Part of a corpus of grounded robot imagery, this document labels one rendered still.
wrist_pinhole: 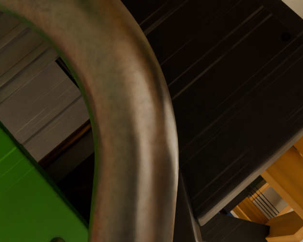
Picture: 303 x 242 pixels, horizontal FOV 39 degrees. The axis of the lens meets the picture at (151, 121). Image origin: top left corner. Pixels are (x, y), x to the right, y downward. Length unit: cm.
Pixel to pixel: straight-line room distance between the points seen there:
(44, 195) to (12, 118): 48
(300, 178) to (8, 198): 85
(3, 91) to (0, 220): 9
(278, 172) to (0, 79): 84
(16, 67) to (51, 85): 44
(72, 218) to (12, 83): 10
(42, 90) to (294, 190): 62
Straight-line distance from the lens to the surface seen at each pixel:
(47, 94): 76
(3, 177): 29
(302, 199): 106
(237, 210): 443
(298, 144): 102
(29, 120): 80
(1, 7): 17
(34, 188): 28
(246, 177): 34
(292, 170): 106
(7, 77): 30
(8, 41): 31
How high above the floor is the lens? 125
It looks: 16 degrees down
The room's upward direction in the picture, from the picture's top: 138 degrees clockwise
